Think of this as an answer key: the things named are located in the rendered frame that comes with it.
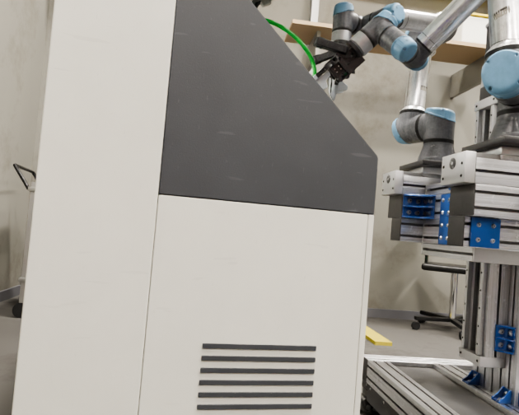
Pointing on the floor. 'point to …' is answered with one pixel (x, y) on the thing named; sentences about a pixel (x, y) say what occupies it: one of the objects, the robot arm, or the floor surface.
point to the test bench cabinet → (255, 310)
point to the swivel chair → (450, 294)
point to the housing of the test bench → (95, 208)
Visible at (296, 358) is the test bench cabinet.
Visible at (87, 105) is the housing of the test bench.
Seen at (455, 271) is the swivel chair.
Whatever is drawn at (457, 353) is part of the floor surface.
